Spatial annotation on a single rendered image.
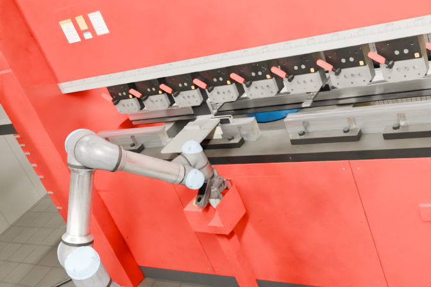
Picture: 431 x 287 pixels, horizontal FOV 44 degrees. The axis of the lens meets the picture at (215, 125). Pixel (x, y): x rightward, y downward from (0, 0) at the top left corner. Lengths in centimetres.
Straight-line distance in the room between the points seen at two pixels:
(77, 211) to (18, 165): 321
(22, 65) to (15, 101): 21
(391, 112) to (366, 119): 11
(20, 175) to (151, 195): 249
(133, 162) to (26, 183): 341
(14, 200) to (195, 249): 255
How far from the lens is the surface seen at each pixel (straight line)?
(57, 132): 302
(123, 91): 273
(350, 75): 210
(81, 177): 199
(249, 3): 213
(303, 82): 218
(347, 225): 240
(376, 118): 218
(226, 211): 228
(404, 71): 204
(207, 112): 253
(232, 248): 245
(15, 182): 519
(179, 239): 302
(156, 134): 278
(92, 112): 318
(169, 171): 197
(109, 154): 186
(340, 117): 222
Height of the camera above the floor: 195
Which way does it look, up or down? 23 degrees down
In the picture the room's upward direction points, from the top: 23 degrees counter-clockwise
